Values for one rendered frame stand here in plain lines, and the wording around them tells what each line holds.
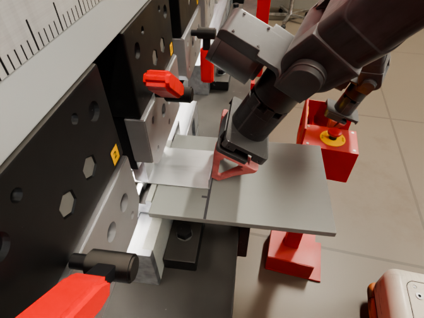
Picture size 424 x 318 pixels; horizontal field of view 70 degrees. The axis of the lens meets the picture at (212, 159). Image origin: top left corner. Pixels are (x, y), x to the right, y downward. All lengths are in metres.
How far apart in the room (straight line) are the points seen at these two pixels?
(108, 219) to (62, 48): 0.13
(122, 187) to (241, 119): 0.19
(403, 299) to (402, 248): 0.52
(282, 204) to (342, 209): 1.37
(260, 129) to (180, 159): 0.17
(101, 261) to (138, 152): 0.17
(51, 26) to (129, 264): 0.14
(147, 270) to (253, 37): 0.35
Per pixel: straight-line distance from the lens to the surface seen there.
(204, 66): 0.54
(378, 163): 2.18
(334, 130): 0.94
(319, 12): 0.33
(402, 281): 1.35
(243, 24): 0.36
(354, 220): 1.80
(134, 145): 0.34
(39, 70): 0.18
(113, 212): 0.26
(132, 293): 0.54
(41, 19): 0.19
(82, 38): 0.22
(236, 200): 0.45
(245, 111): 0.40
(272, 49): 0.35
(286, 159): 0.53
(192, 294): 0.52
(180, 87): 0.30
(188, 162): 0.51
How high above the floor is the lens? 1.36
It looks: 44 degrees down
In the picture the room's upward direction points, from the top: 1 degrees counter-clockwise
